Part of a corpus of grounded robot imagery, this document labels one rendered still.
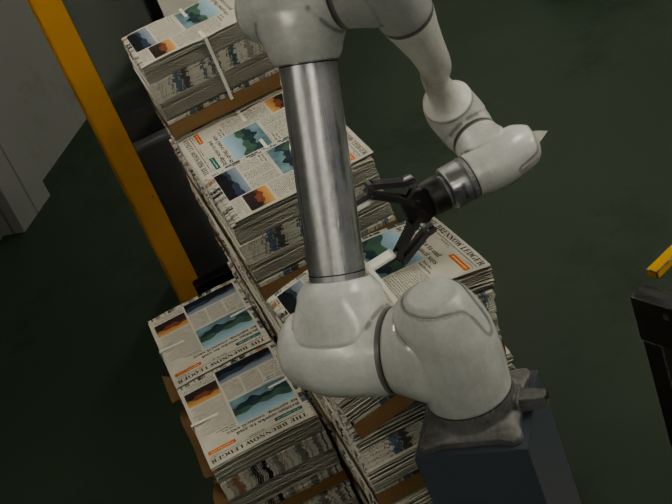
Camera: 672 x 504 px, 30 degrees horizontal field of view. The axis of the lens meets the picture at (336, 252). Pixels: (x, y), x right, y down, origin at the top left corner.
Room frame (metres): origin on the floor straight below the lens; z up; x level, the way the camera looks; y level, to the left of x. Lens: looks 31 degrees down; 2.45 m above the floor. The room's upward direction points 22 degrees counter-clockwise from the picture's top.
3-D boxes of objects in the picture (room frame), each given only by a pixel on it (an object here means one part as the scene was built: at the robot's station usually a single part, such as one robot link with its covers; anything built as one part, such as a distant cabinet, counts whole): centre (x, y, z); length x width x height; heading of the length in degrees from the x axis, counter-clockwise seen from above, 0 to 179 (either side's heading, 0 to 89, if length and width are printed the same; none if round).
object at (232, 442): (2.73, 0.38, 0.30); 0.76 x 0.30 x 0.60; 8
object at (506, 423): (1.69, -0.14, 1.03); 0.22 x 0.18 x 0.06; 65
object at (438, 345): (1.70, -0.11, 1.17); 0.18 x 0.16 x 0.22; 59
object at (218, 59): (3.30, 0.12, 0.65); 0.39 x 0.30 x 1.29; 98
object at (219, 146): (3.01, 0.08, 0.95); 0.38 x 0.29 x 0.23; 98
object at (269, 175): (2.73, 0.03, 1.06); 0.37 x 0.29 x 0.01; 98
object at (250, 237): (2.72, 0.04, 0.95); 0.38 x 0.29 x 0.23; 98
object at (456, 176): (2.15, -0.27, 1.18); 0.09 x 0.06 x 0.09; 8
